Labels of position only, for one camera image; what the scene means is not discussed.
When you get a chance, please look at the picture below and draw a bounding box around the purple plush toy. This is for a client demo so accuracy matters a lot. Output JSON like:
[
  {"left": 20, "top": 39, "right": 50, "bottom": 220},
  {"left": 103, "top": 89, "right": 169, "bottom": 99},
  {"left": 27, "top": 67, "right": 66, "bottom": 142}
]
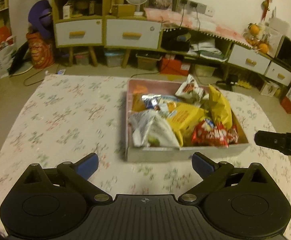
[{"left": 28, "top": 0, "right": 53, "bottom": 39}]

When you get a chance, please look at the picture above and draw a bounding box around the red storage box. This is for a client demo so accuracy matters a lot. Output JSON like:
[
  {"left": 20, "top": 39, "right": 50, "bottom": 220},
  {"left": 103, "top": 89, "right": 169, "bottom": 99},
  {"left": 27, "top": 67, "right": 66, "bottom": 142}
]
[{"left": 158, "top": 57, "right": 190, "bottom": 76}]

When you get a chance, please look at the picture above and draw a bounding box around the pink cloth on shelf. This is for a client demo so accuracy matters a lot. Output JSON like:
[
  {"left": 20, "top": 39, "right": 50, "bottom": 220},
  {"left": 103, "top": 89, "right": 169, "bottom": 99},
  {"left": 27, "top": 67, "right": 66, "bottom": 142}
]
[{"left": 145, "top": 8, "right": 252, "bottom": 49}]

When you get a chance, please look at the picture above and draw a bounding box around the white drawer cabinet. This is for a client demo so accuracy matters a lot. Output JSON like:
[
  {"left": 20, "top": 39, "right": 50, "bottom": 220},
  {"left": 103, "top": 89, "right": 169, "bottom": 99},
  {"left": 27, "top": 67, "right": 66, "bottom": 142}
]
[
  {"left": 105, "top": 19, "right": 161, "bottom": 50},
  {"left": 55, "top": 18, "right": 104, "bottom": 48},
  {"left": 228, "top": 44, "right": 270, "bottom": 75}
]

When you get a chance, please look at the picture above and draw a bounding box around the middle white drawer cabinet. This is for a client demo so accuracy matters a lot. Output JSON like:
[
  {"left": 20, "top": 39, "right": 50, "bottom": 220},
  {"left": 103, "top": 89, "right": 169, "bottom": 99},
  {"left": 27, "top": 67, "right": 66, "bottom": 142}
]
[{"left": 105, "top": 19, "right": 161, "bottom": 50}]

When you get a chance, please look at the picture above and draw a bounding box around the large yellow biscuit packet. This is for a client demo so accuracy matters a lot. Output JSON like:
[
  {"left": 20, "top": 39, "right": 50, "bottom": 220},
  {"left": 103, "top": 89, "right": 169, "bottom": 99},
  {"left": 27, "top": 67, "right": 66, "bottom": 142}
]
[{"left": 166, "top": 102, "right": 208, "bottom": 147}]

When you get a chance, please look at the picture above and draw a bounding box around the red candy wrapper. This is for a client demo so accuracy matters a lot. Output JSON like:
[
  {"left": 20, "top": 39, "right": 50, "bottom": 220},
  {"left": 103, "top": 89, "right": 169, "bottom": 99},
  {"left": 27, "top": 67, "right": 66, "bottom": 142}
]
[
  {"left": 226, "top": 125, "right": 239, "bottom": 145},
  {"left": 191, "top": 119, "right": 228, "bottom": 147}
]

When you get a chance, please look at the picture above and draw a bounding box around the orange white snack packet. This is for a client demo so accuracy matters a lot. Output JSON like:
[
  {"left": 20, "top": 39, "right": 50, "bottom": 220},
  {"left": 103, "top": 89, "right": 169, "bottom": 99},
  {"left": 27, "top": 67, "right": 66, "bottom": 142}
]
[{"left": 132, "top": 85, "right": 148, "bottom": 112}]

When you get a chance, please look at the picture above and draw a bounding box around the orange cartoon bag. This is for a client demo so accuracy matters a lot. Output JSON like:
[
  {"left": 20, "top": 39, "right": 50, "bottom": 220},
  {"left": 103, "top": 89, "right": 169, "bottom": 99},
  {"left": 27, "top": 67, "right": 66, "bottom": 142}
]
[{"left": 26, "top": 32, "right": 55, "bottom": 69}]

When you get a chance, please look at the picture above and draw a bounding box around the pecan nut white packet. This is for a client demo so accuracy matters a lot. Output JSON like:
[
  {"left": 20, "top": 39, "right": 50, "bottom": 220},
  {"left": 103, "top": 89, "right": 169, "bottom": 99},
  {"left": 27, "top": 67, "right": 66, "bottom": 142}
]
[{"left": 175, "top": 74, "right": 206, "bottom": 105}]

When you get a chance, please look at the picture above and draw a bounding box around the bowl of oranges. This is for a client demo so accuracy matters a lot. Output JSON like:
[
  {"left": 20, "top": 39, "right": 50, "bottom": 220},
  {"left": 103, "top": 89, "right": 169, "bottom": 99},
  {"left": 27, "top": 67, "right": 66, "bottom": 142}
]
[{"left": 243, "top": 21, "right": 271, "bottom": 54}]

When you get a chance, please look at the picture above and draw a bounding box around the floral tablecloth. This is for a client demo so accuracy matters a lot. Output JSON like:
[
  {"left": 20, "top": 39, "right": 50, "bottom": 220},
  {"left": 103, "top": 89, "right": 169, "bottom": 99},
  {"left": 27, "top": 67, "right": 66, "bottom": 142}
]
[{"left": 0, "top": 74, "right": 291, "bottom": 238}]

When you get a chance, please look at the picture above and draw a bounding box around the white and blue snack packet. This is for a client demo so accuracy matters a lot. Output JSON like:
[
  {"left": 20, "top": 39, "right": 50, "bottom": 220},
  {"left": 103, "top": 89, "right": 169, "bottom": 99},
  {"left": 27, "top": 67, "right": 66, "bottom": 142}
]
[{"left": 158, "top": 95, "right": 181, "bottom": 117}]

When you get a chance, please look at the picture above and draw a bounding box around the far right small drawer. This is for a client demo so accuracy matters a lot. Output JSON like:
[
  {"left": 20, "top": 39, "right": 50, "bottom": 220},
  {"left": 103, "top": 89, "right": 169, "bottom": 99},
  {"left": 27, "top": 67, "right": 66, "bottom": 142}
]
[{"left": 264, "top": 61, "right": 291, "bottom": 86}]

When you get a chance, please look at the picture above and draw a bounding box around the left white drawer cabinet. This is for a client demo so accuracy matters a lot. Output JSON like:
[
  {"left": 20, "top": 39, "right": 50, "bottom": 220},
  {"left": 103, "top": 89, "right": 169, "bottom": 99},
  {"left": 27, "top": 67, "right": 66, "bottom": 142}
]
[{"left": 55, "top": 18, "right": 104, "bottom": 48}]

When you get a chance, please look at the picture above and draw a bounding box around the black microwave oven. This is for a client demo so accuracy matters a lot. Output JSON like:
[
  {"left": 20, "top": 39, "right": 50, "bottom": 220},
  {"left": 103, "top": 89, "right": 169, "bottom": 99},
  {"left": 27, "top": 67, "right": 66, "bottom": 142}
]
[{"left": 274, "top": 35, "right": 291, "bottom": 68}]

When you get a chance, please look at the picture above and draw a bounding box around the tall yellow snack packet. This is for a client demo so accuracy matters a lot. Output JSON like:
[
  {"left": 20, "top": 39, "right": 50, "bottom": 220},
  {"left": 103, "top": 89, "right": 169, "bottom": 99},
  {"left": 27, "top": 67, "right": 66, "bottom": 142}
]
[{"left": 208, "top": 85, "right": 233, "bottom": 130}]

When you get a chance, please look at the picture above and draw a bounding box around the right white drawer cabinet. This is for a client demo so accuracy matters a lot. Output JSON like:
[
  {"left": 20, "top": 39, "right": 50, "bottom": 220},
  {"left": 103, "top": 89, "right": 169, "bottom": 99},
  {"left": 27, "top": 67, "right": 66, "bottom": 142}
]
[{"left": 228, "top": 44, "right": 270, "bottom": 75}]

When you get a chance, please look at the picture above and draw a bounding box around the pink and silver cardboard box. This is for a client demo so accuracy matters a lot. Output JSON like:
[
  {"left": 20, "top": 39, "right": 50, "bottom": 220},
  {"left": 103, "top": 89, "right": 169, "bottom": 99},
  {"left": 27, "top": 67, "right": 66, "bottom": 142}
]
[{"left": 124, "top": 78, "right": 250, "bottom": 163}]

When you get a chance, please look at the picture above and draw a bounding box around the silver blue truffle chocolate packet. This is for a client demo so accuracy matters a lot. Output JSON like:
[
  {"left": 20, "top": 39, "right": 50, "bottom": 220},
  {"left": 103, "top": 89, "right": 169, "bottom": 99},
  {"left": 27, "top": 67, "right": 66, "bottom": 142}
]
[{"left": 141, "top": 94, "right": 161, "bottom": 109}]

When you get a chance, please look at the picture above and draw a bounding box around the white printed snack packet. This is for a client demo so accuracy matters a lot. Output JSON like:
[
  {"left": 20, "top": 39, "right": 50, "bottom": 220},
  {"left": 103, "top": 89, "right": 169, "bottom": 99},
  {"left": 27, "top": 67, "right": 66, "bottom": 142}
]
[{"left": 129, "top": 109, "right": 180, "bottom": 148}]

